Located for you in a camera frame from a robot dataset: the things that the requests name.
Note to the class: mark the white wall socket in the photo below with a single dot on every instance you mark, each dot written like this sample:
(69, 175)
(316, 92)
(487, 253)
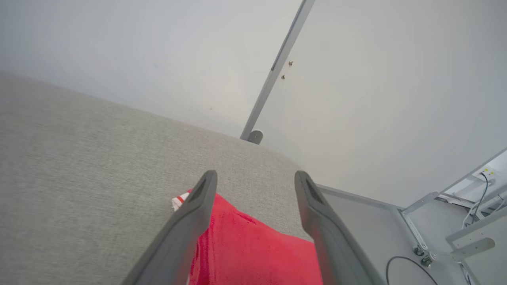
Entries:
(486, 173)

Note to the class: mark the grey metal foot bracket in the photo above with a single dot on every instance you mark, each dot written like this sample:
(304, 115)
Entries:
(471, 247)

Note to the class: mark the grey metal frame leg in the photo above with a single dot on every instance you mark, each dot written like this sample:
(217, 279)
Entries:
(416, 221)

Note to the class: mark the red and white garment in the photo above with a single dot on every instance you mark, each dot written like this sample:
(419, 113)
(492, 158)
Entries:
(245, 245)

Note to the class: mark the grey partition post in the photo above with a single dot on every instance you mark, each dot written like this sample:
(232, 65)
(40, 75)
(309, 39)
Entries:
(277, 67)

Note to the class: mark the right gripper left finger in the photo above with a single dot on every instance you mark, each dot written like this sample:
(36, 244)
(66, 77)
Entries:
(178, 233)

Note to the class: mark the grey fabric sofa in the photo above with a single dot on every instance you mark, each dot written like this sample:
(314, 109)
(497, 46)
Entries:
(79, 178)

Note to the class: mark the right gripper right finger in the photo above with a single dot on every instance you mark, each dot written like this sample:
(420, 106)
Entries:
(332, 237)

